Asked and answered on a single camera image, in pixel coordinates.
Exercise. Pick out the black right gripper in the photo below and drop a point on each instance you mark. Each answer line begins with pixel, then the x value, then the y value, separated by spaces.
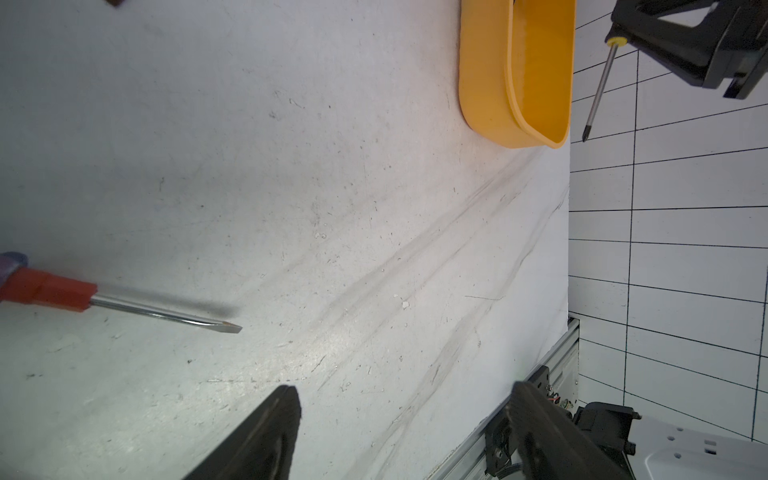
pixel 685 48

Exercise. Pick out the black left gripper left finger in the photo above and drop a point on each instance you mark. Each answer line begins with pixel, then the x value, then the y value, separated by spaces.
pixel 262 446

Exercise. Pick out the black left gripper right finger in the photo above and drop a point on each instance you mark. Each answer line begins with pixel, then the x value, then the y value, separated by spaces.
pixel 549 444

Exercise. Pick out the black yellow screwdriver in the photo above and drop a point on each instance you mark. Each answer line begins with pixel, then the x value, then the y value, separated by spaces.
pixel 614 43

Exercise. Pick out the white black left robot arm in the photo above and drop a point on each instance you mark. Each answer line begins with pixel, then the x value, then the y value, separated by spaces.
pixel 647 448

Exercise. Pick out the yellow plastic storage box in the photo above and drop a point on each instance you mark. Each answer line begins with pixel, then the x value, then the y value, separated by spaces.
pixel 516 70

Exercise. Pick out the purple clear red screwdriver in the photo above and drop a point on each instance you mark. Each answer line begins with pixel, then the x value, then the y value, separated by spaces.
pixel 23 285

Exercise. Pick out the aluminium mounting rail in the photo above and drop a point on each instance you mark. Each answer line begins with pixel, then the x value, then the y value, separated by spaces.
pixel 490 451

